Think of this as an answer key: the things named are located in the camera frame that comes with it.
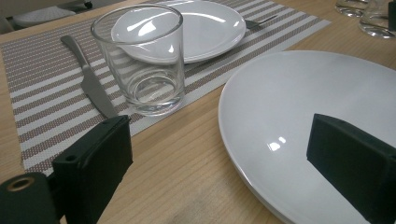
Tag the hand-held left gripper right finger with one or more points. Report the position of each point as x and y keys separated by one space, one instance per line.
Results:
x=355 y=168

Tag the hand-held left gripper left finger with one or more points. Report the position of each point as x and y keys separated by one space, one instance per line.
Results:
x=93 y=168

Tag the metal table knife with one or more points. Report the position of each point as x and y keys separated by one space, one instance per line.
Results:
x=93 y=87

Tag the clear drinking glass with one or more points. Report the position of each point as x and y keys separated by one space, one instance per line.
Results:
x=149 y=87
x=373 y=25
x=351 y=9

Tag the metal fork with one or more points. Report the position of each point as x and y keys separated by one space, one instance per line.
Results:
x=261 y=22

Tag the white plate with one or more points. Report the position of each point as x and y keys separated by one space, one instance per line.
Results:
x=211 y=31
x=264 y=203
x=295 y=102

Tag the striped placemat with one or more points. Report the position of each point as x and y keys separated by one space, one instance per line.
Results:
x=46 y=102

